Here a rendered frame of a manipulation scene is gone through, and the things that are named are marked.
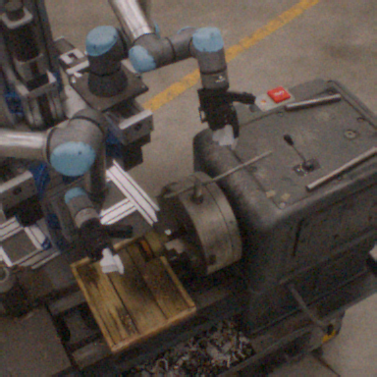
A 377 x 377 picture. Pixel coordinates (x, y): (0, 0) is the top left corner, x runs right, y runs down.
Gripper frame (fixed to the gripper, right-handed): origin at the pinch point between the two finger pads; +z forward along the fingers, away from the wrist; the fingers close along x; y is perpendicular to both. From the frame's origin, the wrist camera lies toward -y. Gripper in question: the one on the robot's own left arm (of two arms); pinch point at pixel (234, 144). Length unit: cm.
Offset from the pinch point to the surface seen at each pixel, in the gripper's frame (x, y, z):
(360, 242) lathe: 3, -42, 56
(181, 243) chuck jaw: -2.6, 21.9, 27.0
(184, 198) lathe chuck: -3.8, 17.2, 12.9
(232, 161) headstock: -7.4, -2.0, 9.8
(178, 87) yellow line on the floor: -209, -66, 69
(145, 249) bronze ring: -5.8, 32.3, 25.9
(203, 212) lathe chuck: 1.9, 14.2, 16.3
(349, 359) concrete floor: -14, -47, 141
